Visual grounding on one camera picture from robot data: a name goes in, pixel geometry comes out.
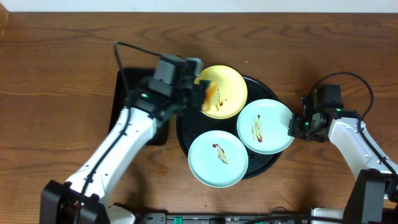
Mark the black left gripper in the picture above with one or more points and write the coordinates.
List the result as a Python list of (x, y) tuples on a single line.
[(195, 94)]

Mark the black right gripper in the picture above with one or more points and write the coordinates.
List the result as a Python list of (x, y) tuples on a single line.
[(293, 130)]

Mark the yellow sponge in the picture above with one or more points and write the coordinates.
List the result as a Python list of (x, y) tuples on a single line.
[(210, 89)]

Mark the yellow plate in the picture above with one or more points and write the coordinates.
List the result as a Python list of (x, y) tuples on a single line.
[(230, 95)]

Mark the light green plate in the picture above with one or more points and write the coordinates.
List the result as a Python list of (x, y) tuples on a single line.
[(218, 159), (263, 126)]

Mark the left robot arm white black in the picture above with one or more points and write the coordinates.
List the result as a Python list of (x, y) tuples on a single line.
[(85, 195)]

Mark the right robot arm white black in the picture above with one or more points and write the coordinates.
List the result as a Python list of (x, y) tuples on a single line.
[(375, 173)]

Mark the black round tray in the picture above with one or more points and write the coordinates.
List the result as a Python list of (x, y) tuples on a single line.
[(193, 123)]

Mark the black rectangular tray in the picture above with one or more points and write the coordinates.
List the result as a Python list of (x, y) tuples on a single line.
[(133, 76)]

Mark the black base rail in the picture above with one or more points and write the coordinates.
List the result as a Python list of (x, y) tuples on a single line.
[(163, 218)]

